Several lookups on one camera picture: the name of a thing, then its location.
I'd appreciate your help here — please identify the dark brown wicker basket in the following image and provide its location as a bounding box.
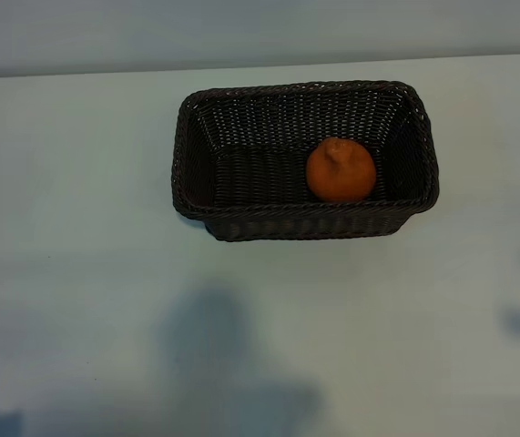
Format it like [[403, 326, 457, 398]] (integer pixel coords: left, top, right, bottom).
[[169, 79, 442, 242]]

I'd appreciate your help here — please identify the orange fruit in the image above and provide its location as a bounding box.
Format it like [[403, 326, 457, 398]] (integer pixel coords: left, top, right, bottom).
[[305, 136, 377, 204]]

